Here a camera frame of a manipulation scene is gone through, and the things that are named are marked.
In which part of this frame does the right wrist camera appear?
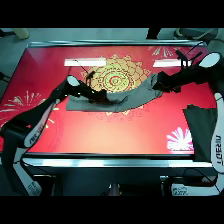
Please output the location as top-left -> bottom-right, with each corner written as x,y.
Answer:
174,49 -> 195,70

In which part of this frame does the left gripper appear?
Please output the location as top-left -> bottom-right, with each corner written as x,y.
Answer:
89,91 -> 110,105

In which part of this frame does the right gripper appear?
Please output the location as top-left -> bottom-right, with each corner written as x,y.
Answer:
152,71 -> 175,93

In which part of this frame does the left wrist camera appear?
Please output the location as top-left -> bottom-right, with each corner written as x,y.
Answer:
84,68 -> 98,85

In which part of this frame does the grey T-shirt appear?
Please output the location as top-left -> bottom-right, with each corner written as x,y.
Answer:
65,73 -> 165,114

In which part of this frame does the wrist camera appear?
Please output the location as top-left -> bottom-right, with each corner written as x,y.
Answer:
84,68 -> 98,85
174,49 -> 195,70

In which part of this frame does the dark grey garment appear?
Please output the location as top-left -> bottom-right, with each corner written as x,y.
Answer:
182,104 -> 218,163

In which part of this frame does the black cable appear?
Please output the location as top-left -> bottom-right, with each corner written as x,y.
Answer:
182,40 -> 207,58
73,58 -> 93,76

